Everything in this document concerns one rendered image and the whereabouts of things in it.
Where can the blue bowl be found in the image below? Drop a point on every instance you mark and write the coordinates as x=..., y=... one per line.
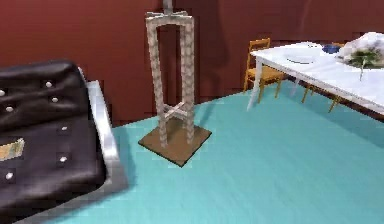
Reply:
x=330, y=48

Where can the black tufted leather sofa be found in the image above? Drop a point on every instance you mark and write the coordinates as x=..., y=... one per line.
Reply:
x=50, y=133

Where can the tan flat item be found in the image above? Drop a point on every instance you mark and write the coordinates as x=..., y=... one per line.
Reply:
x=11, y=149

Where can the white dining table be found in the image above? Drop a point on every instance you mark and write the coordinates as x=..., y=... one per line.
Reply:
x=333, y=71

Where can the yellow wooden chair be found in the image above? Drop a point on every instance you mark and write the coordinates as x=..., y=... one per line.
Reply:
x=333, y=100
x=265, y=74

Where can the white plate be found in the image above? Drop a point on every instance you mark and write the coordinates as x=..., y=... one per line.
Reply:
x=301, y=58

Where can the pale floor lamp stand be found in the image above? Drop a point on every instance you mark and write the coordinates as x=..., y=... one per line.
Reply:
x=175, y=140

